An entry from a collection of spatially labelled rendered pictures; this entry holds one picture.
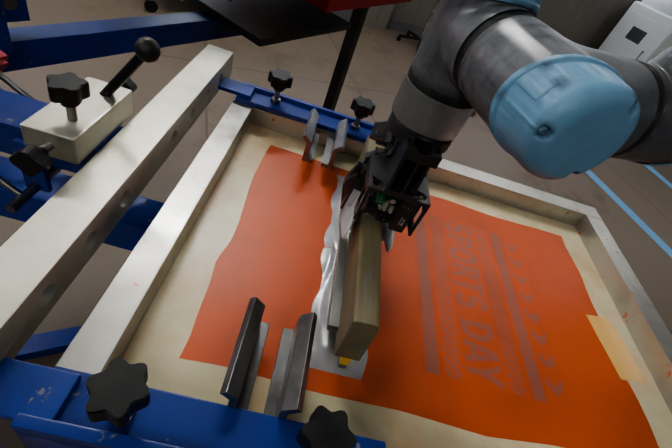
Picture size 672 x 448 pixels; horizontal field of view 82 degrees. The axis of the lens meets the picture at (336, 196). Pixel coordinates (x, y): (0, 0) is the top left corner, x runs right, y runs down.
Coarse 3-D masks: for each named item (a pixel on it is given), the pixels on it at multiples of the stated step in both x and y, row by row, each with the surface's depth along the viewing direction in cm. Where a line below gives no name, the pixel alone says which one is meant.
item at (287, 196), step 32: (288, 160) 70; (256, 192) 62; (288, 192) 64; (320, 192) 66; (256, 224) 57; (288, 224) 59; (320, 224) 61; (480, 224) 73; (512, 224) 76; (384, 256) 60; (544, 256) 72; (544, 288) 65; (576, 288) 68
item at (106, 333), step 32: (224, 128) 65; (288, 128) 74; (320, 128) 74; (224, 160) 61; (448, 160) 80; (192, 192) 53; (480, 192) 79; (512, 192) 79; (544, 192) 82; (160, 224) 47; (192, 224) 52; (576, 224) 82; (160, 256) 44; (608, 256) 72; (128, 288) 40; (608, 288) 70; (640, 288) 67; (96, 320) 37; (128, 320) 38; (640, 320) 63; (64, 352) 35; (96, 352) 35; (640, 352) 61
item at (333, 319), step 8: (344, 240) 55; (344, 248) 54; (336, 256) 53; (344, 256) 53; (336, 264) 52; (344, 264) 52; (336, 272) 50; (344, 272) 51; (336, 280) 50; (336, 288) 49; (336, 296) 48; (336, 304) 47; (328, 312) 47; (336, 312) 46; (328, 320) 45; (336, 320) 45; (328, 328) 45; (336, 328) 45
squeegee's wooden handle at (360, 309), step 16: (368, 144) 63; (352, 224) 55; (368, 224) 49; (352, 240) 52; (368, 240) 47; (352, 256) 48; (368, 256) 45; (352, 272) 45; (368, 272) 43; (352, 288) 43; (368, 288) 42; (352, 304) 40; (368, 304) 40; (352, 320) 39; (368, 320) 39; (336, 336) 45; (352, 336) 40; (368, 336) 40; (336, 352) 43; (352, 352) 42
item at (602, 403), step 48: (240, 240) 54; (288, 240) 56; (240, 288) 48; (288, 288) 51; (384, 288) 55; (192, 336) 42; (384, 336) 50; (576, 336) 60; (336, 384) 43; (384, 384) 45; (432, 384) 47; (576, 384) 53; (624, 384) 56; (480, 432) 44; (528, 432) 46; (576, 432) 48; (624, 432) 50
